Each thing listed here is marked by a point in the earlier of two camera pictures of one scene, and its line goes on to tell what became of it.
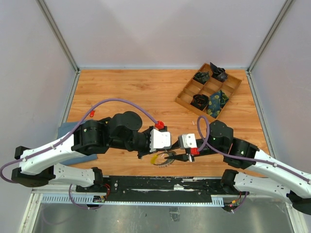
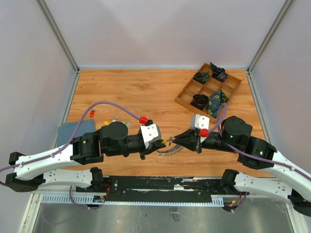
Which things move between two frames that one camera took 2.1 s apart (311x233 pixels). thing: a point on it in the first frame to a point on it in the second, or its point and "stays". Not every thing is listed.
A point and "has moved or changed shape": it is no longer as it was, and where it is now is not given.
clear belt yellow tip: x=154 y=157 has moved or changed shape
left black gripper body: x=141 y=142 stays
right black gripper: x=181 y=157 to x=188 y=139
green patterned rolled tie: x=202 y=76 stays
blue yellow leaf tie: x=216 y=102 stays
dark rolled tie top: x=218 y=73 stays
